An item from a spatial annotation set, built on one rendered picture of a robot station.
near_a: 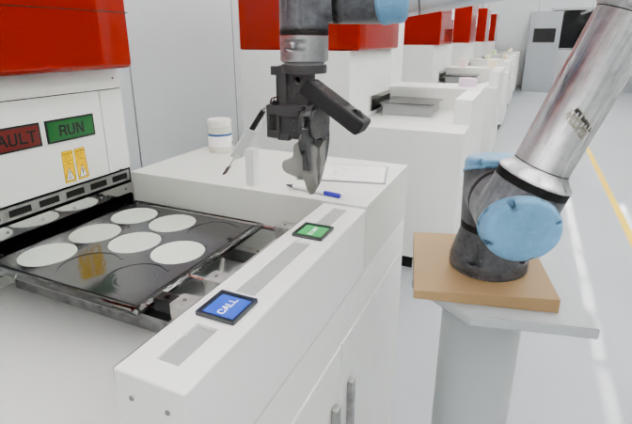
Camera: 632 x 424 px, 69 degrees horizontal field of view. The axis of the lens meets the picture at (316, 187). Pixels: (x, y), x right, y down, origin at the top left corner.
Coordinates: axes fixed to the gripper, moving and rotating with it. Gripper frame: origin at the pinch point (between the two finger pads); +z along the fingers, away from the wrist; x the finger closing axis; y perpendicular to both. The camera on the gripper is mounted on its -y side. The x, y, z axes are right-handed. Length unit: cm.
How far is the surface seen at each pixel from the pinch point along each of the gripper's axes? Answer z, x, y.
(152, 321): 20.6, 18.9, 20.9
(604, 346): 104, -140, -76
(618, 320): 104, -165, -84
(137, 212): 15, -6, 48
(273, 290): 8.6, 19.7, -2.6
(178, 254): 14.7, 6.8, 25.2
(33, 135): -5, 8, 58
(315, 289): 13.4, 9.4, -4.2
